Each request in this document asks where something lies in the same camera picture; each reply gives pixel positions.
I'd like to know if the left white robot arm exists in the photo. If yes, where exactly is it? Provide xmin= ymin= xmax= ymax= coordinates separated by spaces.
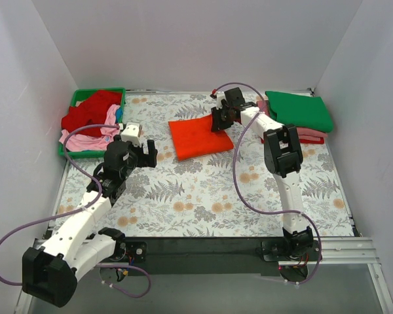
xmin=22 ymin=135 xmax=158 ymax=307

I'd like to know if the blue garment in bin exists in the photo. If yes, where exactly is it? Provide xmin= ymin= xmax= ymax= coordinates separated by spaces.
xmin=115 ymin=108 xmax=123 ymax=124

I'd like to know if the folded green t shirt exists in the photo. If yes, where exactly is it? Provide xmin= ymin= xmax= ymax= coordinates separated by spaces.
xmin=265 ymin=91 xmax=333 ymax=133

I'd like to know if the pink t shirt in bin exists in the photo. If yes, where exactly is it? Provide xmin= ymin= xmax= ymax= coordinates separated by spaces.
xmin=59 ymin=105 xmax=121 ymax=152

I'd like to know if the red t shirt in bin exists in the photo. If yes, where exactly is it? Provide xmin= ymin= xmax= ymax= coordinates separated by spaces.
xmin=61 ymin=90 xmax=122 ymax=132

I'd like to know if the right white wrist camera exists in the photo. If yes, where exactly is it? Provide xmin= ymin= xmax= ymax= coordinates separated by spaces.
xmin=210 ymin=89 xmax=225 ymax=110

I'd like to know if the folded red t shirt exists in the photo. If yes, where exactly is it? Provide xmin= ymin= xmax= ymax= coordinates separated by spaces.
xmin=260 ymin=135 xmax=325 ymax=145

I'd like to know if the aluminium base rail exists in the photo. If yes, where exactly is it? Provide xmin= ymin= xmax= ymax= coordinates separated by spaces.
xmin=18 ymin=237 xmax=393 ymax=314

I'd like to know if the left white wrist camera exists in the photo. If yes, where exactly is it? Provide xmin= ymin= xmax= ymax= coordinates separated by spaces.
xmin=120 ymin=122 xmax=142 ymax=147

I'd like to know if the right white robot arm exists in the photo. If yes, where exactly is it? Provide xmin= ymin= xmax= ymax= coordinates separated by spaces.
xmin=210 ymin=88 xmax=314 ymax=260

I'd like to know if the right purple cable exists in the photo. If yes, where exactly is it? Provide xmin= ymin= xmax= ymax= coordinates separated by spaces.
xmin=214 ymin=82 xmax=322 ymax=286

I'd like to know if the orange t shirt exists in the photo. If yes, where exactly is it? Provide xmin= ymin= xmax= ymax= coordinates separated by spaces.
xmin=168 ymin=115 xmax=234 ymax=162

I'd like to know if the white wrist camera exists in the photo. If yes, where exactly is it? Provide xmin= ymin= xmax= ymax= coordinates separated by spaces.
xmin=120 ymin=122 xmax=142 ymax=147
xmin=210 ymin=89 xmax=225 ymax=110

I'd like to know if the folded dusty pink t shirt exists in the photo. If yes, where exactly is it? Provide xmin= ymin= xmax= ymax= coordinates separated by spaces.
xmin=257 ymin=100 xmax=328 ymax=139

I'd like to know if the green plastic bin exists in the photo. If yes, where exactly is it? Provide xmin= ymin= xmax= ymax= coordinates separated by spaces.
xmin=58 ymin=87 xmax=126 ymax=159

